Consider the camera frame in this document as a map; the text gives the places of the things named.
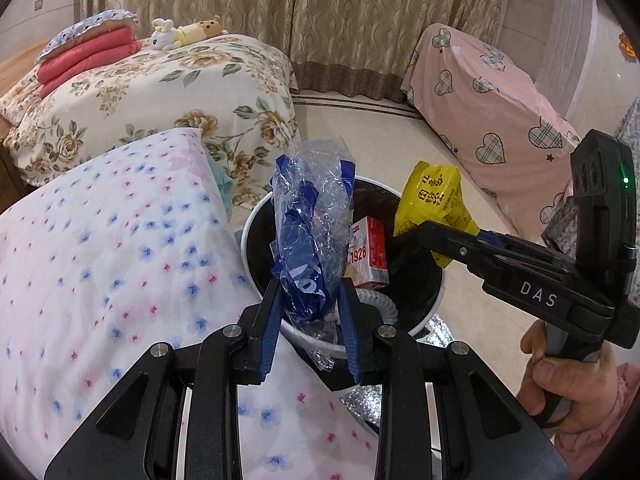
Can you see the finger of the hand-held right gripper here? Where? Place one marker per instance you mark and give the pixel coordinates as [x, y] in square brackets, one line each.
[460, 250]
[492, 238]

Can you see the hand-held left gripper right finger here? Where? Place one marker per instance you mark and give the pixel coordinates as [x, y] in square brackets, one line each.
[350, 340]

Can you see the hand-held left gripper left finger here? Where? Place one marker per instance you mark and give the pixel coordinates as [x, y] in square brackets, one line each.
[270, 330]

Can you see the white trash bin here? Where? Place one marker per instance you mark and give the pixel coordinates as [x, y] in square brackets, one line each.
[415, 290]

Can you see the yellow snack wrapper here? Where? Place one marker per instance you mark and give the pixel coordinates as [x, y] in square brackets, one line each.
[430, 195]

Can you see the red and white carton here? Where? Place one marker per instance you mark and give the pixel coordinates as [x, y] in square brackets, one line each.
[367, 255]

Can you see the blue plastic wrapper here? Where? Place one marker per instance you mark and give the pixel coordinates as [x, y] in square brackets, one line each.
[305, 240]

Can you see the person's right hand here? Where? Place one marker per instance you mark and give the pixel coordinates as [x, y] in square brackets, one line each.
[565, 380]

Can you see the silver foil mat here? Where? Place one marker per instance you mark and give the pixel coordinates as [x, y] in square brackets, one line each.
[435, 332]

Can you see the pink heart print cloth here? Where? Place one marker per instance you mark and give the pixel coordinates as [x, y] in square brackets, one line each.
[490, 110]

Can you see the teal cloth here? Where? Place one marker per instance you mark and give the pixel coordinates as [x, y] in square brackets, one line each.
[220, 185]

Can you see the floral bedspread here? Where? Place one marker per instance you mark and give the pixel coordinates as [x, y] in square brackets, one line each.
[175, 85]

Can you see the beige patterned curtain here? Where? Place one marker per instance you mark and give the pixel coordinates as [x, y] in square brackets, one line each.
[325, 20]

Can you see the yellow plush animal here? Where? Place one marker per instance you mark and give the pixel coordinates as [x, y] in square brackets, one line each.
[200, 30]

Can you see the folded red blanket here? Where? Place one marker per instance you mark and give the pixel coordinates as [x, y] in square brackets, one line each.
[85, 55]

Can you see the floral pillow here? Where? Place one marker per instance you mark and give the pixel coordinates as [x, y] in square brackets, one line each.
[17, 100]

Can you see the blue dotted pillow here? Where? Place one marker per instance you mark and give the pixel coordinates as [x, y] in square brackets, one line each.
[85, 27]

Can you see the wooden headboard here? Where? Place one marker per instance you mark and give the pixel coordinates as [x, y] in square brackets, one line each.
[15, 65]

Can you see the orange wall decoration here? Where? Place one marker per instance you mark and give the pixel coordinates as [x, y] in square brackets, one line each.
[627, 47]

